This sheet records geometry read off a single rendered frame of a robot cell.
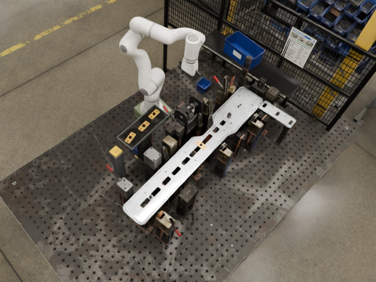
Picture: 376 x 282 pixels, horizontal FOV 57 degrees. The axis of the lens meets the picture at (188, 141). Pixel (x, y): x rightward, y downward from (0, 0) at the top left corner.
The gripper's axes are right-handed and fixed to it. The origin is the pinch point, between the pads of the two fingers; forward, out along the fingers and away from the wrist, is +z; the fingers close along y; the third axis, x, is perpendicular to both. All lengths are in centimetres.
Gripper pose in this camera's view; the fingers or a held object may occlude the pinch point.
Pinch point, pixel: (188, 75)
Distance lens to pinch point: 226.4
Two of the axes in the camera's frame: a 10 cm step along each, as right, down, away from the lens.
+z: -0.7, 5.2, 8.5
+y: 7.7, 5.8, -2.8
